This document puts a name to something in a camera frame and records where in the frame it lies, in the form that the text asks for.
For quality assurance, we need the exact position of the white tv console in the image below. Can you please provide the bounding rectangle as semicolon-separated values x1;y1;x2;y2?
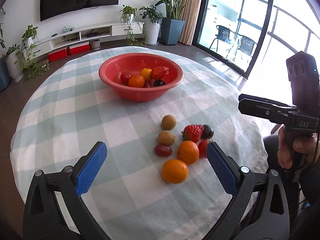
23;22;144;61

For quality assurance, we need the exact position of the large red tomato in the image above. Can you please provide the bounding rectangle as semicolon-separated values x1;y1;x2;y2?
198;140;209;159

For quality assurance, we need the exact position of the right hand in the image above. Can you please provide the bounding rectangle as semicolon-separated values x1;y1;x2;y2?
277;127;319;169

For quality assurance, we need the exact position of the small orange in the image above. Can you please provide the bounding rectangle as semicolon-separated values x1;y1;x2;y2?
128;75;145;88

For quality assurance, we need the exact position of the trailing pothos plant left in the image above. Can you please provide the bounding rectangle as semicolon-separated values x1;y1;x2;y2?
16;24;49;81

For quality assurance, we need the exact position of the red plastic colander bowl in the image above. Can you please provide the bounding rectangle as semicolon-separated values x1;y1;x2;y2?
99;53;183;102

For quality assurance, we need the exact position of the dark purple plum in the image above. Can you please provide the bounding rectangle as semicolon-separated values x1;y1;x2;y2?
201;125;214;140

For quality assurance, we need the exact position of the dark red cherry tomato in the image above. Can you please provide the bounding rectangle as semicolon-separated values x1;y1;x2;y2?
155;144;172;157

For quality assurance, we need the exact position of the large front orange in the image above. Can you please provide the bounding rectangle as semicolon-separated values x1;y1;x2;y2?
161;159;189;184

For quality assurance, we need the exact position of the bushy plant white pot right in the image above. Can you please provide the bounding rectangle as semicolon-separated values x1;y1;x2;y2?
139;5;163;46

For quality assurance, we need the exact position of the red storage box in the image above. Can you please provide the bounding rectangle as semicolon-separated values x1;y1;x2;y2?
48;48;68;62
68;42;90;55

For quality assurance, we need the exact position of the tall plant blue pot right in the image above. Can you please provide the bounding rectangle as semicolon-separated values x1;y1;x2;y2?
153;0;185;46

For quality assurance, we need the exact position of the trailing pothos plant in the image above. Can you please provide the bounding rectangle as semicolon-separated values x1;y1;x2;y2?
119;5;146;47
16;24;49;81

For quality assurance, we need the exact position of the black balcony chair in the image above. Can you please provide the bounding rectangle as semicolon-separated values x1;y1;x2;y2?
226;33;257;63
209;24;239;56

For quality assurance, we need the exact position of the right red storage box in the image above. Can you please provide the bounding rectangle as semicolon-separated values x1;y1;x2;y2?
68;42;90;55

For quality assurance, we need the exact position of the small white grey bin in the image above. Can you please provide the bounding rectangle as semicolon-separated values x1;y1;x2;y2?
91;39;101;50

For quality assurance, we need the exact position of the plant ribbed white pot left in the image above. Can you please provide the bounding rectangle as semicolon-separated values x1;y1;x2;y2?
2;44;23;83

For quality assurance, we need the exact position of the strawberry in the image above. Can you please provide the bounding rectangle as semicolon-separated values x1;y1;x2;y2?
151;67;169;80
182;125;204;142

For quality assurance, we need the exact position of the left red storage box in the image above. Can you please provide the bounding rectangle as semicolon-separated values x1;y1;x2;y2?
48;48;68;62

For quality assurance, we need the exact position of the trailing pothos plant right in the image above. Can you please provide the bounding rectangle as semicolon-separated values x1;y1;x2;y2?
119;5;146;47

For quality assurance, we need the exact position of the green white checkered tablecloth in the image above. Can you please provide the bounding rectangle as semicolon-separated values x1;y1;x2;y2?
10;47;267;239

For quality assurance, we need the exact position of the brown longan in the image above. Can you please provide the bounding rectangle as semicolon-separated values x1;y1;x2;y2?
158;131;176;146
161;115;177;130

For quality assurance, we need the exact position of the small red cherry tomato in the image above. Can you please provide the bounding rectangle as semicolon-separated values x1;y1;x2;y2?
120;72;132;85

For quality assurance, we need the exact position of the beige curtain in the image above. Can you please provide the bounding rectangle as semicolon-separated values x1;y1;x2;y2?
179;0;201;46

